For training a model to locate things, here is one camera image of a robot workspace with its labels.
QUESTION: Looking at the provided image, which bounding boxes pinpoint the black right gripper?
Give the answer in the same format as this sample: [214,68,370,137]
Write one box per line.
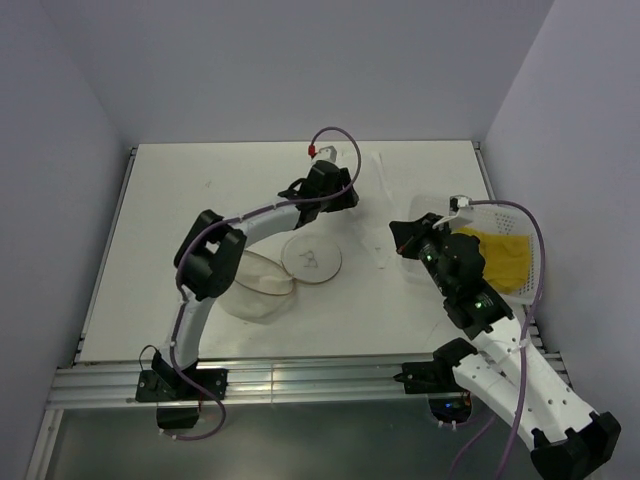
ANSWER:
[389,212,455,296]

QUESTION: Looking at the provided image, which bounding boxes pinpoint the yellow bra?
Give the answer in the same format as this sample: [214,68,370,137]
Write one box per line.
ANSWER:
[457,227,531,294]

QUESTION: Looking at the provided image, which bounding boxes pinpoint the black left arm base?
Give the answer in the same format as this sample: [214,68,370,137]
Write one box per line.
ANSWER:
[134,352,229,441]

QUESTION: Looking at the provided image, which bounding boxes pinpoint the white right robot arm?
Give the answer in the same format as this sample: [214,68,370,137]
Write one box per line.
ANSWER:
[389,213,621,479]

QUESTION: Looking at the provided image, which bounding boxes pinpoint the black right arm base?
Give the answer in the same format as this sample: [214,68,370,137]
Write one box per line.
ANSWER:
[393,338,477,429]

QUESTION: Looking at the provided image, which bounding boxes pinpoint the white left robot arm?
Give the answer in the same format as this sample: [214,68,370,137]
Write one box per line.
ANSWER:
[152,160,361,399]

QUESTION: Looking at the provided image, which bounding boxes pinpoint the white plastic basket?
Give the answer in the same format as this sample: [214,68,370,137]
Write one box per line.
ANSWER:
[397,194,540,306]

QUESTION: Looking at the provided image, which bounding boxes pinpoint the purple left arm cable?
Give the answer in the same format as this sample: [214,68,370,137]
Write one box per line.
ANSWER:
[140,127,362,442]

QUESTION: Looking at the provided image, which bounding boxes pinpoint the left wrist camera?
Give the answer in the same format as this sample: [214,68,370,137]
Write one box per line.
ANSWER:
[307,144,338,164]

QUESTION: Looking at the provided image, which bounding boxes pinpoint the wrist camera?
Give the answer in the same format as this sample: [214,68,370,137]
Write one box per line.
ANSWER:
[307,144,338,164]
[433,195,474,231]

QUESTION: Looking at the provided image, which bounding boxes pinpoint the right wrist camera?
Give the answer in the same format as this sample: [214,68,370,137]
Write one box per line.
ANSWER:
[433,195,474,231]

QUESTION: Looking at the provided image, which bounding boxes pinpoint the aluminium table rail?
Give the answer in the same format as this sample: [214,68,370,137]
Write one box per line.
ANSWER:
[47,352,576,409]

